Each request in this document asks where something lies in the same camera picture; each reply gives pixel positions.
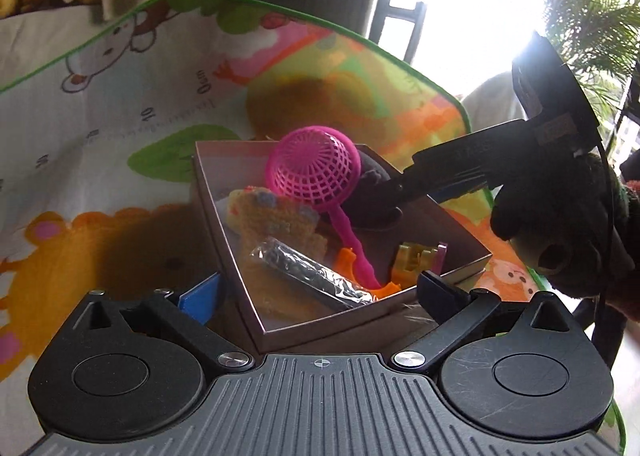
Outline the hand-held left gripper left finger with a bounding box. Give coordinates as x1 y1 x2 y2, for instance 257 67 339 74
75 272 253 377

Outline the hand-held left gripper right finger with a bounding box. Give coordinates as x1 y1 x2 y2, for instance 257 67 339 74
391 271 576 374

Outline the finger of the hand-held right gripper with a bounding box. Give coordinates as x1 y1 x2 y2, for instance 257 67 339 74
387 168 496 209
411 120 541 177

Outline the yellow heart-shaped toy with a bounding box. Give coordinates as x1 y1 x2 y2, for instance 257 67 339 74
398 242 437 287

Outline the black plush toy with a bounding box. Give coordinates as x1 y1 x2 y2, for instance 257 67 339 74
340 145 403 231

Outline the tan plush paw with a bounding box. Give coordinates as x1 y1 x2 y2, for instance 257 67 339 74
227 186 331 249

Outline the clear-wrapped black bar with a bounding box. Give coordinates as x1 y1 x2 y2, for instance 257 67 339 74
251 236 376 309

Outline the pink plastic strainer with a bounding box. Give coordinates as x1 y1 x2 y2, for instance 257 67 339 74
265 125 383 289

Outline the pink cardboard box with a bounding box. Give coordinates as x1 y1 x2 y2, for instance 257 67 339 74
190 138 493 354

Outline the person's right hand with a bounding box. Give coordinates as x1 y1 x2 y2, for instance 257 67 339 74
492 148 623 297

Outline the white towel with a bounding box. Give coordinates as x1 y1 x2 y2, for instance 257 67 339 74
460 70 531 127

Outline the green palm plant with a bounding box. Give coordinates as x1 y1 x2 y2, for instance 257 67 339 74
542 0 640 121

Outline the printed cartoon play mat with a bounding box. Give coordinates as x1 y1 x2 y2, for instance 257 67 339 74
0 0 628 452

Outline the black cable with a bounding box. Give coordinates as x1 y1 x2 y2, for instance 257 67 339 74
597 146 617 352

